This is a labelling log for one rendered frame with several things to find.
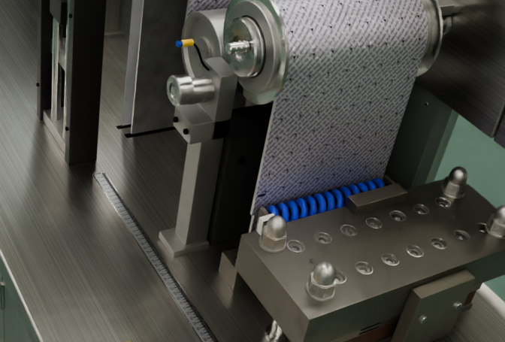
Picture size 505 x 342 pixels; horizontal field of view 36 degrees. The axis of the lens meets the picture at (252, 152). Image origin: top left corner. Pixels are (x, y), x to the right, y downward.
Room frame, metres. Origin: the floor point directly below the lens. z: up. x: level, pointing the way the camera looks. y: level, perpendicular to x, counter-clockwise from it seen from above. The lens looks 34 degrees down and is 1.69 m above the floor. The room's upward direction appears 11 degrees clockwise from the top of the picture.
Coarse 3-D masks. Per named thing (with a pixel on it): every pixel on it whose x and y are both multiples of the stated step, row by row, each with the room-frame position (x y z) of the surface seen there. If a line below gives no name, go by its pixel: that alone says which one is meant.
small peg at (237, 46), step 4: (228, 44) 0.83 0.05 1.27; (232, 44) 0.83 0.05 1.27; (236, 44) 0.83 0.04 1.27; (240, 44) 0.84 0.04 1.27; (244, 44) 0.84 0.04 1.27; (248, 44) 0.84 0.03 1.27; (228, 48) 0.83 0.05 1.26; (232, 48) 0.83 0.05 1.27; (236, 48) 0.83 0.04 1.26; (240, 48) 0.83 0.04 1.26; (244, 48) 0.84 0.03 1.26; (248, 48) 0.84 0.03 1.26; (228, 52) 0.83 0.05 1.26; (232, 52) 0.83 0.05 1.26; (236, 52) 0.83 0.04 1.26; (240, 52) 0.84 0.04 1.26
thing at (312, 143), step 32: (320, 96) 0.87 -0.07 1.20; (352, 96) 0.90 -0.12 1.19; (384, 96) 0.94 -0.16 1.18; (288, 128) 0.84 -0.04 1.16; (320, 128) 0.88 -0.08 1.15; (352, 128) 0.91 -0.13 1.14; (384, 128) 0.95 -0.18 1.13; (288, 160) 0.85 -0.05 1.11; (320, 160) 0.89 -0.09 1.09; (352, 160) 0.92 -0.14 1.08; (384, 160) 0.96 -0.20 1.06; (256, 192) 0.83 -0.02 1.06; (288, 192) 0.86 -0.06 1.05; (320, 192) 0.90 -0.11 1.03
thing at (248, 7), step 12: (240, 12) 0.89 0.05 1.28; (252, 12) 0.87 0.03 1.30; (264, 12) 0.86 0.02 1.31; (264, 24) 0.85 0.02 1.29; (264, 36) 0.85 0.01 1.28; (276, 36) 0.84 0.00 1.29; (276, 48) 0.83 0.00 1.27; (276, 60) 0.83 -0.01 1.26; (264, 72) 0.84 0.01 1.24; (240, 84) 0.87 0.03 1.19; (252, 84) 0.85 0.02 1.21; (264, 84) 0.83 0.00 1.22
